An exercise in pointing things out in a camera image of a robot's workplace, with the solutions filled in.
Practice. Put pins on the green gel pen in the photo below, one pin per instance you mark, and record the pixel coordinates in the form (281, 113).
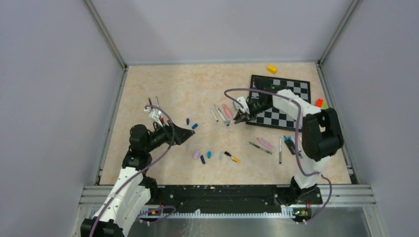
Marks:
(260, 148)

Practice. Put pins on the red block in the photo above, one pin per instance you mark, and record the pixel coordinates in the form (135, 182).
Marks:
(319, 103)

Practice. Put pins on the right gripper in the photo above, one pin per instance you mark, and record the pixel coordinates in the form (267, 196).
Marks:
(241, 117)

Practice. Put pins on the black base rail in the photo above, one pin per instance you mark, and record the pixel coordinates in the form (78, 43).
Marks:
(232, 199)

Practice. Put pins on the white marker dark blue cap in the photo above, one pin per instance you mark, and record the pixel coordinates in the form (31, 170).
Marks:
(280, 150)

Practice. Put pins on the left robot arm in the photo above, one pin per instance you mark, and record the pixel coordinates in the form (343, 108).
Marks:
(133, 189)

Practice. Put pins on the yellow block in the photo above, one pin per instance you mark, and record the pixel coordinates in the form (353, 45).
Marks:
(272, 69)

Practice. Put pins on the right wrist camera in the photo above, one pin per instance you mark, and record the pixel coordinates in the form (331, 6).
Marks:
(243, 101)

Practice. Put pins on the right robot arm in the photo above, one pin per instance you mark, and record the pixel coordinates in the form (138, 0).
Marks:
(320, 128)

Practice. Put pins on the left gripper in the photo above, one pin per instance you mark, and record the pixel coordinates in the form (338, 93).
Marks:
(182, 134)

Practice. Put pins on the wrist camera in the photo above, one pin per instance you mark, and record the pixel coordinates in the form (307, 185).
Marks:
(154, 114)
(243, 101)

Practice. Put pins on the black white chessboard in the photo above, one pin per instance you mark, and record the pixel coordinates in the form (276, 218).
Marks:
(284, 116)

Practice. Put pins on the pink highlighter cap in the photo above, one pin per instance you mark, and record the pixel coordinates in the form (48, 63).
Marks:
(196, 154)

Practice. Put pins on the pink highlighter pen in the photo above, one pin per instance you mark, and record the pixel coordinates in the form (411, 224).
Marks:
(266, 144)

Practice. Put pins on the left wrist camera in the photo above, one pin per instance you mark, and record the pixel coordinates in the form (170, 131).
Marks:
(154, 114)

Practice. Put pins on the black marker blue cap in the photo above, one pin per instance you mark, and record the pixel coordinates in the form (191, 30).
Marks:
(288, 143)

